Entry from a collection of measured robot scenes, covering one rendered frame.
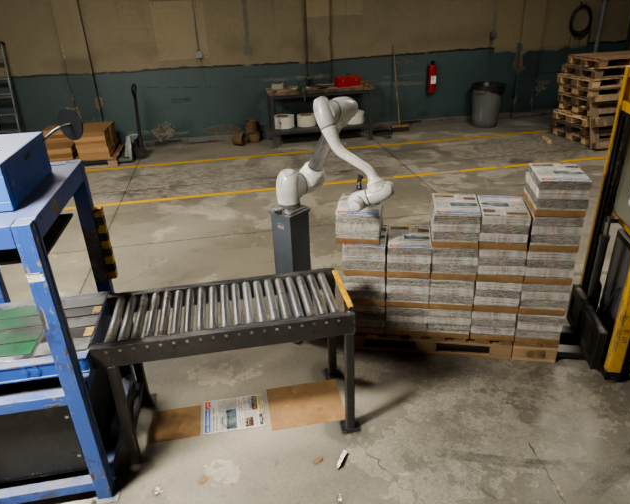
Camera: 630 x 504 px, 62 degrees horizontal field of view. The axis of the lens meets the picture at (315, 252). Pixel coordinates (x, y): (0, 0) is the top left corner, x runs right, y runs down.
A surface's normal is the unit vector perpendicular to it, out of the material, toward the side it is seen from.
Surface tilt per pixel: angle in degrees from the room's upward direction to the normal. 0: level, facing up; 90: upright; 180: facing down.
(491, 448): 0
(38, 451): 90
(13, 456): 90
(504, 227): 90
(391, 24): 90
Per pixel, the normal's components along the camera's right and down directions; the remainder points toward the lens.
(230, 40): 0.18, 0.43
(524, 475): -0.04, -0.90
